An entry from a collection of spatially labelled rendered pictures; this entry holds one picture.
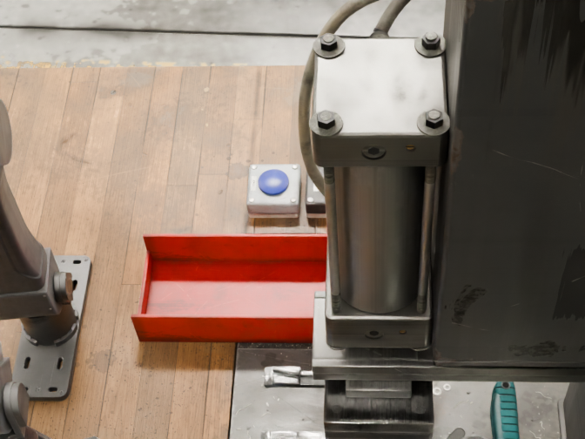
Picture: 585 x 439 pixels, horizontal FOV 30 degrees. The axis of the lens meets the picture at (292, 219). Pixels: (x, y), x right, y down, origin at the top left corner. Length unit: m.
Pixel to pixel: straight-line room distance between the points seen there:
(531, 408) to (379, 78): 0.64
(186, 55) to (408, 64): 2.17
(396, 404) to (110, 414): 0.42
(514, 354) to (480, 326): 0.06
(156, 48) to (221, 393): 1.75
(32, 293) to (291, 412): 0.32
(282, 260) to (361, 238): 0.57
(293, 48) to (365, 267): 2.06
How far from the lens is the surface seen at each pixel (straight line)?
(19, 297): 1.24
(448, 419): 1.28
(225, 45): 2.91
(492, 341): 0.90
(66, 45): 3.01
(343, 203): 0.79
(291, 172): 1.43
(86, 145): 1.55
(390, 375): 1.00
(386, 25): 0.79
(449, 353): 0.91
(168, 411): 1.30
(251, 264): 1.38
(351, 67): 0.75
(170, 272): 1.39
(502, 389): 1.27
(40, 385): 1.34
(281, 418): 1.28
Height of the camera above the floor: 2.06
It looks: 54 degrees down
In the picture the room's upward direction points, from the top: 6 degrees counter-clockwise
